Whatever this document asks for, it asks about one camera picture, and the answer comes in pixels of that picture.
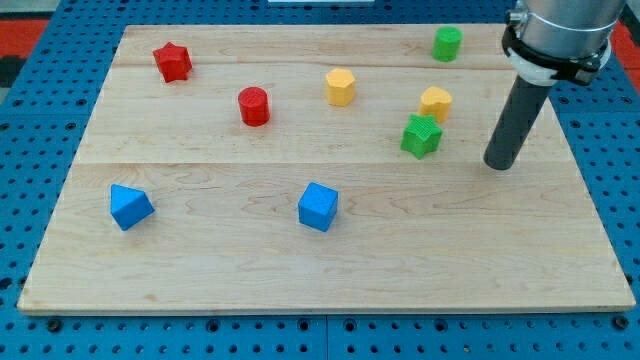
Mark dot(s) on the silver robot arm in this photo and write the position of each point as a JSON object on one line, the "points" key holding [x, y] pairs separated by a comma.
{"points": [[547, 41]]}

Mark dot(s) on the yellow hexagon block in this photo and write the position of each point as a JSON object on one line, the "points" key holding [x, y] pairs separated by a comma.
{"points": [[340, 87]]}

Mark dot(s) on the green star block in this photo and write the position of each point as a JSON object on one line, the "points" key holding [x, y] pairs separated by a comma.
{"points": [[421, 136]]}

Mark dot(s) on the red star block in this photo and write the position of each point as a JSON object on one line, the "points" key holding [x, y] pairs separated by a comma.
{"points": [[173, 62]]}

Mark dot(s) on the blue cube block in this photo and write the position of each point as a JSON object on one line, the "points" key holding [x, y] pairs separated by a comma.
{"points": [[318, 206]]}

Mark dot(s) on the light wooden board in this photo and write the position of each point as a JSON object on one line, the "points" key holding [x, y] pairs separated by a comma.
{"points": [[441, 234]]}

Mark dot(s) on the red cylinder block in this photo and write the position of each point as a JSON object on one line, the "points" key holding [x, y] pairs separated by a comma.
{"points": [[254, 106]]}

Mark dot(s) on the yellow heart block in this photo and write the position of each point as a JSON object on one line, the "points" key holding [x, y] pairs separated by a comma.
{"points": [[435, 101]]}

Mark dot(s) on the green cylinder block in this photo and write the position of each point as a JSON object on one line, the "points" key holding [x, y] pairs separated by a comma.
{"points": [[446, 43]]}

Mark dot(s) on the blue triangle block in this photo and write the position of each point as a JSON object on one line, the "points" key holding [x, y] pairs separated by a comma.
{"points": [[129, 206]]}

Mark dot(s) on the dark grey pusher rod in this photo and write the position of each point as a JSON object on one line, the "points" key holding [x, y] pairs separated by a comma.
{"points": [[516, 120]]}

